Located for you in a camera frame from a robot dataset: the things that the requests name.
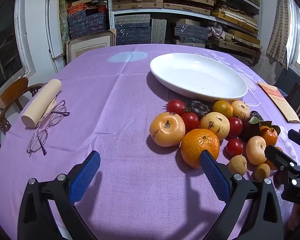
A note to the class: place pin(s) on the red cherry tomato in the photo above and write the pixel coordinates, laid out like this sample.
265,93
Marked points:
175,106
191,121
236,127
234,147

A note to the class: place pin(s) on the purple tablecloth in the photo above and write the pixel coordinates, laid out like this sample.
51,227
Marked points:
141,191

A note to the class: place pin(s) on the large yellow pepino melon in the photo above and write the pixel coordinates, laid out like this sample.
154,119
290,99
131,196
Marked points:
167,129

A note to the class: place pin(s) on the small pepino melon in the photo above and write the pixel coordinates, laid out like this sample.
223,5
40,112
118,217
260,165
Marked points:
240,109

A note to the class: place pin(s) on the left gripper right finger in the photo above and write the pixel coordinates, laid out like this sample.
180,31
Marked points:
263,221

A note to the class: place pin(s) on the leafy orange mandarin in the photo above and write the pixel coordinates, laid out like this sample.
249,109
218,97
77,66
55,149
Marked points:
265,129

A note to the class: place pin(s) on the framed picture board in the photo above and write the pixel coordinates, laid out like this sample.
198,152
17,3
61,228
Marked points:
78,46

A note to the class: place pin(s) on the white oval plate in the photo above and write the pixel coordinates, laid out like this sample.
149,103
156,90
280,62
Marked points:
198,77

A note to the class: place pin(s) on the cream paper roll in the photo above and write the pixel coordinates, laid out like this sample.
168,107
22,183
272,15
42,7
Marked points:
41,102

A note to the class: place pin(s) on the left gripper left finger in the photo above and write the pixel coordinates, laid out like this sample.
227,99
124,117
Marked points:
36,220

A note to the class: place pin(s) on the purple wire eyeglasses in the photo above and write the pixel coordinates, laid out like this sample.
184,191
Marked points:
46,123

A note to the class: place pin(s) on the brown paper notebook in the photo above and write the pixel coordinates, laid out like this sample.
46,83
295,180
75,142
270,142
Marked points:
280,102

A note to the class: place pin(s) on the striped pepino melon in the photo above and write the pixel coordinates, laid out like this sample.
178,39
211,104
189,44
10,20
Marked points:
217,123

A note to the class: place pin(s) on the pale peach pepino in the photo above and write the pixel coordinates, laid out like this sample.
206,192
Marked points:
255,150

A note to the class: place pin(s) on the large orange mandarin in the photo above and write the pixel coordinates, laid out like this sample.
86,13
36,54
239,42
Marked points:
195,142

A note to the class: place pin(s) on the wooden chair left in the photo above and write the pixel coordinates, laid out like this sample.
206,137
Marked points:
11,96

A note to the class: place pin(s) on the dark red plum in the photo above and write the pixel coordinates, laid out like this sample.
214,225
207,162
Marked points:
249,130

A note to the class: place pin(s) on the brown longan fruit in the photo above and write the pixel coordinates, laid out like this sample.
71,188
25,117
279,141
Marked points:
238,165
262,172

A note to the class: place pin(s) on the checkered curtain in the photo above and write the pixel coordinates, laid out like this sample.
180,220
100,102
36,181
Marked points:
283,33

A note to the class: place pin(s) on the dark purple mangosteen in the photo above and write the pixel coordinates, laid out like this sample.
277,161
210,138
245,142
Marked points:
199,108
255,116

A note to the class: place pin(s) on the metal storage shelf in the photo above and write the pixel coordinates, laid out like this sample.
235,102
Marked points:
229,26

